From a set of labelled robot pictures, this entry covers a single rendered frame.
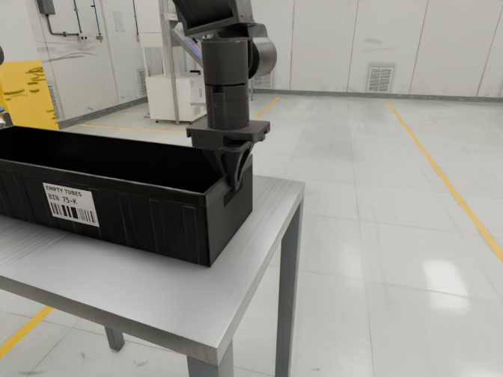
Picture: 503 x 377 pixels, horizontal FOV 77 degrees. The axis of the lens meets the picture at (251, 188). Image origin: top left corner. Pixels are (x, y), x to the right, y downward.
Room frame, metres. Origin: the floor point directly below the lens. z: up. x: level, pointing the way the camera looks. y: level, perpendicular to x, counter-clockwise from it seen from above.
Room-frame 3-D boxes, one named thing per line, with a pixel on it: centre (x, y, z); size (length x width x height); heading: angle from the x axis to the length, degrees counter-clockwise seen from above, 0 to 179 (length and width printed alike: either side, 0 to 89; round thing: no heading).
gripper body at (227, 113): (0.43, 0.03, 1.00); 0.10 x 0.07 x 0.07; 70
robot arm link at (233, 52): (0.43, 0.03, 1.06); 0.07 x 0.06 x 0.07; 152
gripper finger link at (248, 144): (0.43, 0.04, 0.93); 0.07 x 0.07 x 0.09; 70
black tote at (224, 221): (0.53, 0.30, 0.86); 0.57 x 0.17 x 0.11; 70
